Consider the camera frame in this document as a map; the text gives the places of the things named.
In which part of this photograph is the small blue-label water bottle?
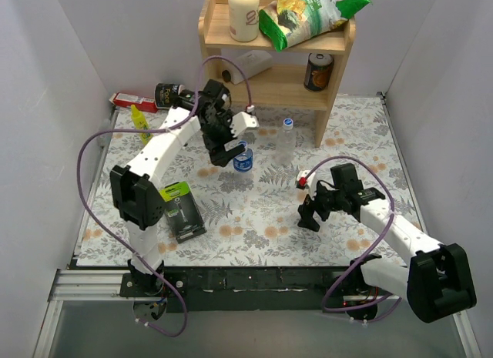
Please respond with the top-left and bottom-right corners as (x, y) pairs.
(233, 144), (253, 179)

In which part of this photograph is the clear plastic bottle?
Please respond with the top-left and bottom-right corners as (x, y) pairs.
(275, 123), (296, 166)

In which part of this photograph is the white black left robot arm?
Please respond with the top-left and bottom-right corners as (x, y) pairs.
(109, 79), (259, 296)

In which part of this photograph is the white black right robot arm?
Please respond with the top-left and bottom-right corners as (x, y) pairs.
(296, 159), (477, 323)

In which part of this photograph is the lying white bottle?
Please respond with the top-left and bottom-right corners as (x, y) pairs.
(221, 50), (273, 85)

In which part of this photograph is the yellow squeeze bottle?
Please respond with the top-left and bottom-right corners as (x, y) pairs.
(130, 105), (153, 145)

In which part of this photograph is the cream lotion bottle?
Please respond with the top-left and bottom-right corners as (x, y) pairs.
(228, 0), (260, 42)

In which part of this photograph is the black white paper cup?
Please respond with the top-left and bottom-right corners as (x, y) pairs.
(154, 83), (186, 110)

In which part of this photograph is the floral table cloth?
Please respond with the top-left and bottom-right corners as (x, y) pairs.
(76, 94), (428, 267)

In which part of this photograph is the black green razor box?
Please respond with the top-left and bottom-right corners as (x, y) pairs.
(159, 182), (206, 243)

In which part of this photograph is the red white toothpaste box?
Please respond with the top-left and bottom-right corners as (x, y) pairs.
(109, 92), (158, 113)

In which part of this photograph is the wooden two-tier shelf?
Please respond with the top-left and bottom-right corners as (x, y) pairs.
(198, 0), (357, 147)

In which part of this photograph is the dark tin can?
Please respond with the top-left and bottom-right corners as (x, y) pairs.
(304, 53), (334, 92)

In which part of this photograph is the green chips bag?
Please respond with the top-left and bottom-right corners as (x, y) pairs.
(259, 0), (371, 52)

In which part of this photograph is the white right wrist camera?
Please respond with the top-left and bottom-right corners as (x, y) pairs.
(295, 170), (317, 199)

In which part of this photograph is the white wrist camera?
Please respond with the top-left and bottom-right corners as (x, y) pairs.
(295, 170), (317, 199)
(230, 112), (260, 138)

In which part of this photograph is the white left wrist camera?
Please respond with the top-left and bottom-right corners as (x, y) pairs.
(230, 112), (260, 138)

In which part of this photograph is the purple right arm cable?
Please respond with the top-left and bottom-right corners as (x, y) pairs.
(304, 156), (404, 323)

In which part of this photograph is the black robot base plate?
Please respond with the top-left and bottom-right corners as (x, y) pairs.
(119, 266), (385, 319)

